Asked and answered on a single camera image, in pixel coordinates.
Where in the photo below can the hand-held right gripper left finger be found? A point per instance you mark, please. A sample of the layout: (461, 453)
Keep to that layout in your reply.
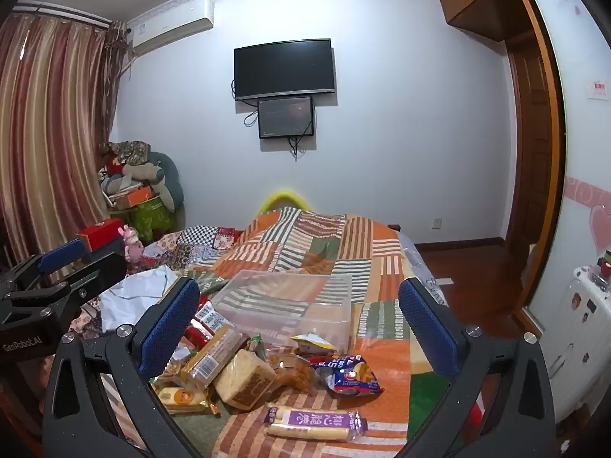
(167, 329)

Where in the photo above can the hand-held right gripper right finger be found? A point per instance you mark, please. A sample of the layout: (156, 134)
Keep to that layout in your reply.
(425, 324)

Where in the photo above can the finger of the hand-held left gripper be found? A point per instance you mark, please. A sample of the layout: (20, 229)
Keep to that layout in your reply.
(62, 252)
(100, 272)

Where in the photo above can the long clear cracker packet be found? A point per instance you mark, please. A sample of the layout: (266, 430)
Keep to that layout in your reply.
(212, 358)

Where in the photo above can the blue potato chip bag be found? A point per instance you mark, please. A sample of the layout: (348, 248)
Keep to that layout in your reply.
(346, 374)

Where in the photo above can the square sliced bread packet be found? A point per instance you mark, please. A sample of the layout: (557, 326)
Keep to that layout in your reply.
(246, 379)

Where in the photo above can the clear plastic storage bin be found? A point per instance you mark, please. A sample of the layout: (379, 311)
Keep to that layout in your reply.
(286, 303)

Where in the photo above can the brown bread packet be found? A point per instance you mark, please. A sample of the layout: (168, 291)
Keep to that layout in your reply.
(291, 374)

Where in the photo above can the red box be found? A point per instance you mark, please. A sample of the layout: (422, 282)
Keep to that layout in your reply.
(100, 233)

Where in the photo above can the white plastic bag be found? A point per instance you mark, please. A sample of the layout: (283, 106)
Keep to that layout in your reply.
(133, 296)

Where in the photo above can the red snack packet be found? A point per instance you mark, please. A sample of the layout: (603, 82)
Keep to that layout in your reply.
(207, 322)

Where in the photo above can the pink plush toy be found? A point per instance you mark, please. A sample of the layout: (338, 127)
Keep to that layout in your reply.
(132, 243)

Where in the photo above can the clear plastic sheet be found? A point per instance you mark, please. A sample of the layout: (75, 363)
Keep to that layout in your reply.
(422, 267)

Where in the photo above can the yellow cake packet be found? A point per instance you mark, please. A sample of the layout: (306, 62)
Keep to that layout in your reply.
(184, 398)

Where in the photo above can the green box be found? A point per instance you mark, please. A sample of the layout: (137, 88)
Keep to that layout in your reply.
(152, 219)

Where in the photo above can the orange cardboard box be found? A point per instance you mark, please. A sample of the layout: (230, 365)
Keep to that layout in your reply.
(136, 199)

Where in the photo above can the green jelly cup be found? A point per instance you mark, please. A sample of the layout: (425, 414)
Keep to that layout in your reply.
(257, 346)

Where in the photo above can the yellow white small snack packet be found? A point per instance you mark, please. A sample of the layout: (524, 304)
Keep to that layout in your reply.
(312, 343)

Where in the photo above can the pile of bedding and boxes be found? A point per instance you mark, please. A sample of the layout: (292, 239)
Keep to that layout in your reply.
(157, 171)

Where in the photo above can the patchwork striped blanket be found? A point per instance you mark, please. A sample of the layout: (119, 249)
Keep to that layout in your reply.
(334, 248)

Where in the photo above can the striped red curtain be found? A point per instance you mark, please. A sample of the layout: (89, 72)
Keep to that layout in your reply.
(52, 129)

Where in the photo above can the purple label snack packet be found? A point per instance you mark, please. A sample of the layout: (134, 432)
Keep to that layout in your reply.
(310, 422)

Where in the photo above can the white cabinet with stickers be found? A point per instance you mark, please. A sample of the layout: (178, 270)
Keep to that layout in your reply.
(580, 334)

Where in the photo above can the yellow round object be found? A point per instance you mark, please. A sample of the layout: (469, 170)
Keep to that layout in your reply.
(284, 198)

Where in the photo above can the wooden door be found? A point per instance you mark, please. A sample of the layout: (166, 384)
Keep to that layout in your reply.
(527, 143)

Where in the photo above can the white air conditioner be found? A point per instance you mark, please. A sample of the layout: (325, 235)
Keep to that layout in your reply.
(172, 26)

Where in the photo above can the small black wall monitor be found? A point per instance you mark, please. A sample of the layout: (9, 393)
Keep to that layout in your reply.
(285, 117)

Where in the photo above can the black wall television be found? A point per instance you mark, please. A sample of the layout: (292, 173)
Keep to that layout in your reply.
(284, 67)

